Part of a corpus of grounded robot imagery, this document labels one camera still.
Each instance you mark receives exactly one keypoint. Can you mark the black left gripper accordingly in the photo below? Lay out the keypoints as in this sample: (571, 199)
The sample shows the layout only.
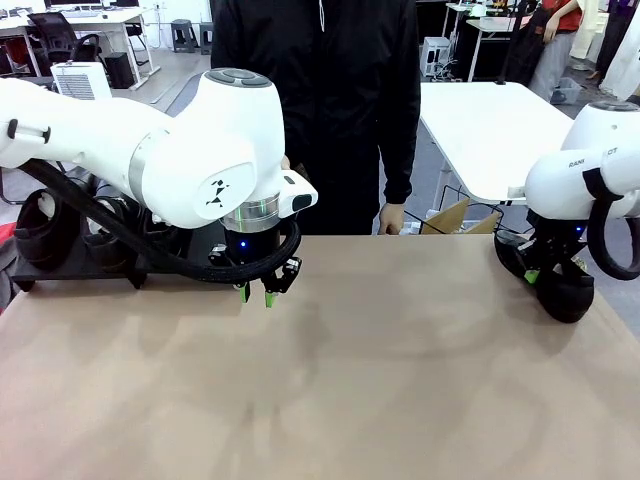
(252, 245)

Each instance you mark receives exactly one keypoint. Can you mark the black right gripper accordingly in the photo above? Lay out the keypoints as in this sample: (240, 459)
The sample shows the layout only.
(560, 230)

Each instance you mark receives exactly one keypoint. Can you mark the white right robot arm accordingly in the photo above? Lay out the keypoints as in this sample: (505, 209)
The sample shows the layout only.
(560, 180)

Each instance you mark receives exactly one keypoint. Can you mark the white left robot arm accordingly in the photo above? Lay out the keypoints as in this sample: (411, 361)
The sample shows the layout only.
(200, 150)

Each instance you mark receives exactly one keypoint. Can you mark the person's left forearm black sleeve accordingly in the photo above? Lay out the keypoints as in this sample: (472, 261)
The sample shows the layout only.
(400, 165)

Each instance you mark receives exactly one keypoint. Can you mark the person's right hand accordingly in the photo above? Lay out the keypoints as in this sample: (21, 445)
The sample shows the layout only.
(286, 163)

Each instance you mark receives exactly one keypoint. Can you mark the person's left hand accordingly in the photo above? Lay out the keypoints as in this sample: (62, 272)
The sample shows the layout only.
(392, 220)

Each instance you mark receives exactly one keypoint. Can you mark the brown cardboard box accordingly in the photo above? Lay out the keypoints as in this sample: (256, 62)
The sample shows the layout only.
(452, 217)

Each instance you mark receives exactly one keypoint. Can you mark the white plastic bag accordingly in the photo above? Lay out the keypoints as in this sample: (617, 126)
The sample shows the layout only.
(412, 229)

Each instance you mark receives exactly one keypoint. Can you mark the white table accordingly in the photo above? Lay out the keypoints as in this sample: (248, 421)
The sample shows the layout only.
(480, 130)

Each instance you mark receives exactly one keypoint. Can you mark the grey plastic bin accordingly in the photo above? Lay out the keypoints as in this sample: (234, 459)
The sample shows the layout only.
(566, 91)

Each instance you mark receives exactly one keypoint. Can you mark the white paper shoe stuffing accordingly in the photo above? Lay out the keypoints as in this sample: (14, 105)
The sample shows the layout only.
(105, 203)
(46, 205)

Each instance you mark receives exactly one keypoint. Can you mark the person's torso black jacket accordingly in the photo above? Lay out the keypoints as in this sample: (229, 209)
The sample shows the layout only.
(340, 100)

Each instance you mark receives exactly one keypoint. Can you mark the figure in red shirt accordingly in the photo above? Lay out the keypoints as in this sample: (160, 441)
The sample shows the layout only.
(562, 45)

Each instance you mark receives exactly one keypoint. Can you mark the black hanging garment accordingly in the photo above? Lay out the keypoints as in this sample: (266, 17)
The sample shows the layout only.
(525, 45)

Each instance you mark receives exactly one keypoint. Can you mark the cream hanging coat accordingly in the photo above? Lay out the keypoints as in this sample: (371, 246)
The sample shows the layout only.
(587, 30)

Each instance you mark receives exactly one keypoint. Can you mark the white computer case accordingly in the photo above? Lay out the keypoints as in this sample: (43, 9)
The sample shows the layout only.
(436, 55)

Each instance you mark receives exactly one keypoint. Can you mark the white desk with legs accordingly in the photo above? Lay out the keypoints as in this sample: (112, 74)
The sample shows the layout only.
(500, 22)

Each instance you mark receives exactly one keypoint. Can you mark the grey stool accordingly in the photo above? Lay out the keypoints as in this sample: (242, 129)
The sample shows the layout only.
(206, 37)
(183, 35)

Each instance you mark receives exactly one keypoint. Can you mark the red and grey jacket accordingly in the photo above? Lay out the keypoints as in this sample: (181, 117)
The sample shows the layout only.
(6, 260)

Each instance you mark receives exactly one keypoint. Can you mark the black computer tower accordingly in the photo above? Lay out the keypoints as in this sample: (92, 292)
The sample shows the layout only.
(119, 70)

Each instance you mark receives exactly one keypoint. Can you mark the white air purifier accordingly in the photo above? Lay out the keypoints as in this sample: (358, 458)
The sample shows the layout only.
(80, 82)

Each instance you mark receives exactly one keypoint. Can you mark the white office desk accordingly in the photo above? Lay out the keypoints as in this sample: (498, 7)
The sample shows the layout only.
(100, 17)

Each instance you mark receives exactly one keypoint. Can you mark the black office chair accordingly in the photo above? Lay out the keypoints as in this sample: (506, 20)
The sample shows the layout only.
(55, 35)

